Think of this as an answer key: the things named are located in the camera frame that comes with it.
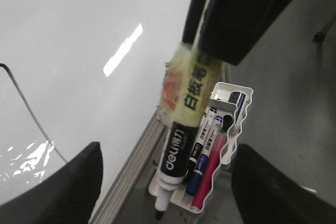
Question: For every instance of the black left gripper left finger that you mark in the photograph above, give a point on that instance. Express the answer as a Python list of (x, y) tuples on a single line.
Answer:
[(68, 196)]

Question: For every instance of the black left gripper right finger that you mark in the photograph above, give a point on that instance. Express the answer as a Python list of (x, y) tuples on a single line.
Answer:
[(263, 194)]

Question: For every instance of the taped black whiteboard marker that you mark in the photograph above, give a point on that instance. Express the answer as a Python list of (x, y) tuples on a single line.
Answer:
[(187, 85)]

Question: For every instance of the blue capped whiteboard marker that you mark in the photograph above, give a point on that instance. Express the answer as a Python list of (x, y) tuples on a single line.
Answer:
[(203, 159)]

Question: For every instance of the black capped whiteboard marker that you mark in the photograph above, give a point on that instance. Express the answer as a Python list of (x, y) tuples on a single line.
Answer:
[(240, 100)]

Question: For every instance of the pink marker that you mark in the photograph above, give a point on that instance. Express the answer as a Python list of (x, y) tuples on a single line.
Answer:
[(212, 164)]

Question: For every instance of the white plastic marker tray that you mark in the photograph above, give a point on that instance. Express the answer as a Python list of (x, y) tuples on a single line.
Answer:
[(218, 99)]

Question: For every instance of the white whiteboard with aluminium frame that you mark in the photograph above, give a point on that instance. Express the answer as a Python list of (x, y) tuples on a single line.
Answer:
[(80, 71)]

